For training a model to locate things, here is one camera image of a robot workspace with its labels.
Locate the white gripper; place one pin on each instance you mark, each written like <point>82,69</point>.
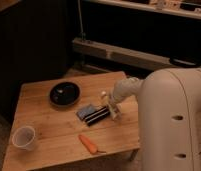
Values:
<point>113,108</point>

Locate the white plastic bottle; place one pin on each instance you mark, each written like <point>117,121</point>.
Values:
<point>104,98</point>

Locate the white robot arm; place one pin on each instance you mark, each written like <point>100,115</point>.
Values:
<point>168,100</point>

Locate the black ceramic bowl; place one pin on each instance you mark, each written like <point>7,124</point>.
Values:
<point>64,94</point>

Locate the black striped box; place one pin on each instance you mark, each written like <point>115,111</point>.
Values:
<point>97,116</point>

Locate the blue sponge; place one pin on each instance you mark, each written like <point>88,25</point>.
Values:
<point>86,110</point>

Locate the wooden table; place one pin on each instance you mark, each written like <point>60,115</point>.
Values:
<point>57,130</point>

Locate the orange carrot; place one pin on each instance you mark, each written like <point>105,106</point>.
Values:
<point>89,145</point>

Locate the metal pole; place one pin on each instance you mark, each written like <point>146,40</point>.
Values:
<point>82,33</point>

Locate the clear plastic cup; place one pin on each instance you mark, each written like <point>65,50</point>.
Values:
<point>25,138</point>

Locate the wall shelf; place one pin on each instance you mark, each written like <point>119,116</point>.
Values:
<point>158,8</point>

